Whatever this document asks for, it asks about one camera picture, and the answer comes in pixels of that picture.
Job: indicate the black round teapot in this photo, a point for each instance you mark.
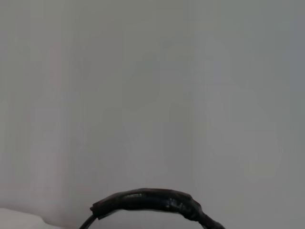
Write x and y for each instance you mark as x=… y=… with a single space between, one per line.
x=147 y=198

